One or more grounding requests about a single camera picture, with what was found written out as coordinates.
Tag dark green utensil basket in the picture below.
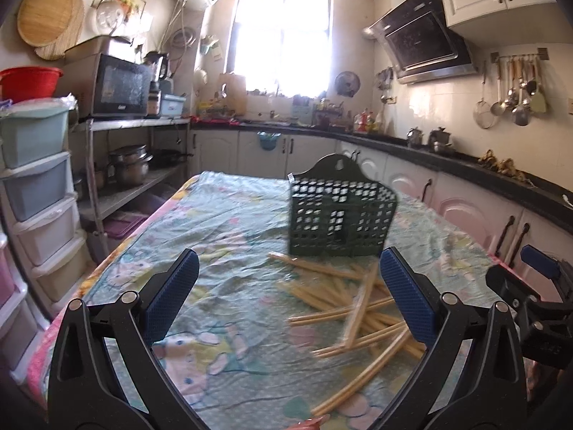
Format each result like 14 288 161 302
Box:
288 153 398 257

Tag person's left hand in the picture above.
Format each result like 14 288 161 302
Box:
285 415 329 430

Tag bunch of bananas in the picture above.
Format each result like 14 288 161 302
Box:
478 149 531 185

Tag plastic drawer tower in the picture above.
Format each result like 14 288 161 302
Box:
1 95 92 386

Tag steel ladle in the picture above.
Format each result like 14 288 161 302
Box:
491 58 506 118

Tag dark metal pot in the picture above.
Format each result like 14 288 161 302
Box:
427 127 456 156

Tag purple lidded container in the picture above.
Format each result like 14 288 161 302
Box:
86 211 148 258

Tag steel kettle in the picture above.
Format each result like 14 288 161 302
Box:
406 127 423 149

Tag floral hello kitty tablecloth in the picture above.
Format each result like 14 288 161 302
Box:
33 172 515 429

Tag red condiment bottle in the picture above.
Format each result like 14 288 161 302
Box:
353 109 370 134

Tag stacked steel pots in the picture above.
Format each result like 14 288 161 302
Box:
108 145 153 187

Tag metal shelf rack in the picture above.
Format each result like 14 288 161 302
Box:
68 116 191 262

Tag black range hood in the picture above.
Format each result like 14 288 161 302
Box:
370 0 477 85

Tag black frying pan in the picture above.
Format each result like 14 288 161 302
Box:
150 149 193 169

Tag blue hanging basket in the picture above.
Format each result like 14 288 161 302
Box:
256 131 281 152

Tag blue plastic box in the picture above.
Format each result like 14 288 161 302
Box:
159 93 186 118

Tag black microwave oven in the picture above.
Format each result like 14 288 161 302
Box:
57 52 154 120

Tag red plastic basin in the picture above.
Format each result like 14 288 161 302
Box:
1 66 63 103

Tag wooden cutting board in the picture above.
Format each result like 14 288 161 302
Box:
217 73 247 116

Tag black blender jug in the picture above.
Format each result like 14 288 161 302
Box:
144 51 170 82

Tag round bamboo tray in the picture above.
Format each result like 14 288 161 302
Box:
16 0 85 61

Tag wire skimmer strainer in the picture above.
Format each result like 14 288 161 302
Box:
473 61 495 130

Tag small wall fan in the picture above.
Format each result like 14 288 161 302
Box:
334 71 361 98

